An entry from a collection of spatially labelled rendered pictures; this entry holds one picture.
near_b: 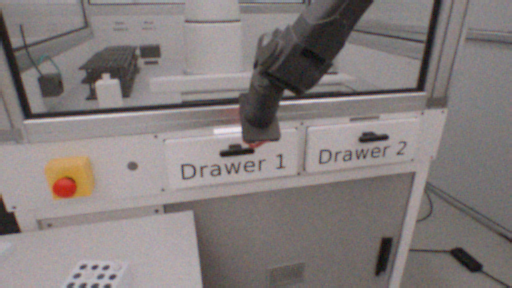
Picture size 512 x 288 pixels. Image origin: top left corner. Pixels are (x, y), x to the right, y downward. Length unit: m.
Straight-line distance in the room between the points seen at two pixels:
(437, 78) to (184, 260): 0.70
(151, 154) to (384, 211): 0.66
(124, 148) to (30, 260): 0.26
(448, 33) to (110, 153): 0.78
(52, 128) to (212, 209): 0.38
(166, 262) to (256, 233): 0.31
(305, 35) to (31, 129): 0.53
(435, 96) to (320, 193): 0.37
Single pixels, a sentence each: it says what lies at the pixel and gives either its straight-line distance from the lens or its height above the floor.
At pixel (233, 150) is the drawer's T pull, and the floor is 0.91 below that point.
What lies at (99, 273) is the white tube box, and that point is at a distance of 0.61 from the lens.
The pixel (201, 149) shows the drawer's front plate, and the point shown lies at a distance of 0.70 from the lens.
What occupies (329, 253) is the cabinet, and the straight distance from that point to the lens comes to 1.02.
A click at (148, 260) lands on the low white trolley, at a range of 0.66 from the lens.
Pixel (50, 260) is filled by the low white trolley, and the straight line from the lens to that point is 0.73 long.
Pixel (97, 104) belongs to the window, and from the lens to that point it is 0.71.
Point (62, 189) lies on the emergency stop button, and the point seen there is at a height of 0.88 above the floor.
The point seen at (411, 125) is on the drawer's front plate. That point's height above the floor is 0.92.
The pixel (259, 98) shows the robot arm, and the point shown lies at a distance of 0.52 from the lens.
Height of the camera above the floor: 1.19
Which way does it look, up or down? 25 degrees down
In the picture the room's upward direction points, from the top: straight up
